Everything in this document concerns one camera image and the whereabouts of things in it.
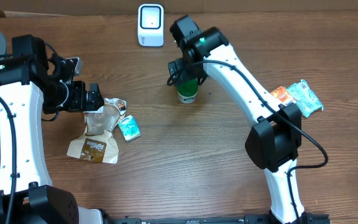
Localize green lid jar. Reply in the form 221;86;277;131
177;79;198;104

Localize brown bread bag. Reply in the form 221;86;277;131
67;98;127;164

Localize small teal tissue pack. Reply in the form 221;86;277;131
118;115;141;142

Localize orange tissue pack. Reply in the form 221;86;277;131
270;86;296;106

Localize large teal tissue pack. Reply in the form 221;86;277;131
287;80;324;118

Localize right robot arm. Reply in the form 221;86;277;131
167;16;306;223

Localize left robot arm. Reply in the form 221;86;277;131
0;35;108;223

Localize white barcode scanner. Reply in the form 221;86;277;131
137;3;164;47

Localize cardboard back board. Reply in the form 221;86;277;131
0;0;358;17

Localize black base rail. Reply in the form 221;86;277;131
104;213;331;224

